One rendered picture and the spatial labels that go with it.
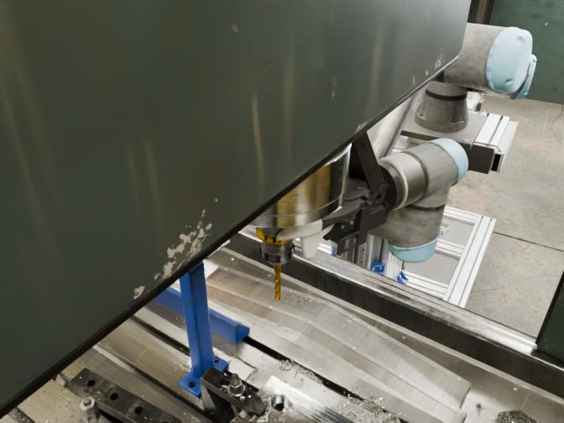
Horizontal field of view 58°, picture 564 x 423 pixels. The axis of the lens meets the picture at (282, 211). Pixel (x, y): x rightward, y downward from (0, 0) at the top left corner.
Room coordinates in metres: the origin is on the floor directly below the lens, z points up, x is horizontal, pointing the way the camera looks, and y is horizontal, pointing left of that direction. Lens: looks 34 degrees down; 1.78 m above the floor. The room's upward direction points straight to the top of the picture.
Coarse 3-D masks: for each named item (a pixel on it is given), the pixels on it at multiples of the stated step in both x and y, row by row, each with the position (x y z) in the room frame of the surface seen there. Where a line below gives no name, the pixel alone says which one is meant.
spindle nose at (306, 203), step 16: (336, 160) 0.45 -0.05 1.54; (320, 176) 0.43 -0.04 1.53; (336, 176) 0.45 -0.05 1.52; (304, 192) 0.43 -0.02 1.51; (320, 192) 0.43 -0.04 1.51; (336, 192) 0.45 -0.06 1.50; (272, 208) 0.42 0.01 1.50; (288, 208) 0.42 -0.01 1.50; (304, 208) 0.43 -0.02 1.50; (320, 208) 0.44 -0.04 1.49; (336, 208) 0.46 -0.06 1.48; (256, 224) 0.43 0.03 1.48; (272, 224) 0.42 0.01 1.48; (288, 224) 0.42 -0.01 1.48; (304, 224) 0.43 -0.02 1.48
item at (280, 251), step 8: (264, 248) 0.49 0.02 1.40; (272, 248) 0.48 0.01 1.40; (280, 248) 0.48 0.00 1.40; (288, 248) 0.49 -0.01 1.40; (264, 256) 0.48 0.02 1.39; (272, 256) 0.48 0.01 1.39; (280, 256) 0.48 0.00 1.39; (288, 256) 0.49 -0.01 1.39; (272, 264) 0.49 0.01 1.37; (280, 264) 0.49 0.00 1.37
